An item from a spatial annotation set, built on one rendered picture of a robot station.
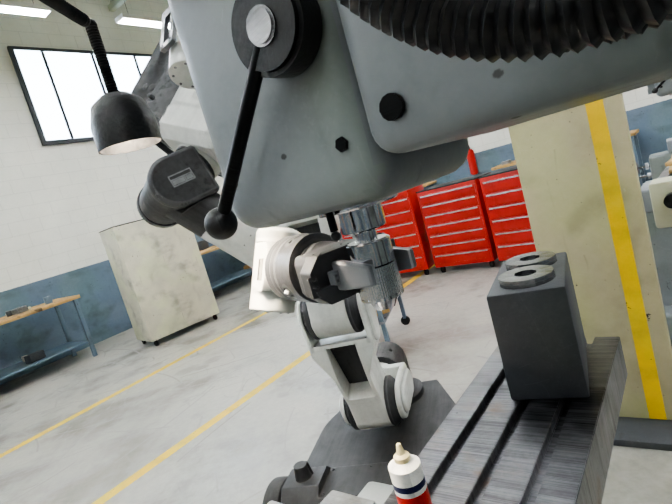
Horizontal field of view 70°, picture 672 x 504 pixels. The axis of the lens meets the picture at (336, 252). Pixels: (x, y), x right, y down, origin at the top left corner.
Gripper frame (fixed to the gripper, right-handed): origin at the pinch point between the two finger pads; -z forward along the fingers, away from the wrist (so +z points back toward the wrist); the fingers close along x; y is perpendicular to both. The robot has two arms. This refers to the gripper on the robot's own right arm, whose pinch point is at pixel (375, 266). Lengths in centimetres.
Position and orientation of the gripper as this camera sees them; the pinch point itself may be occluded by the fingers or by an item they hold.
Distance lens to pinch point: 50.5
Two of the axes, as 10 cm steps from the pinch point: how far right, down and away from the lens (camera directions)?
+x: 7.8, -3.0, 5.4
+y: 2.7, 9.5, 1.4
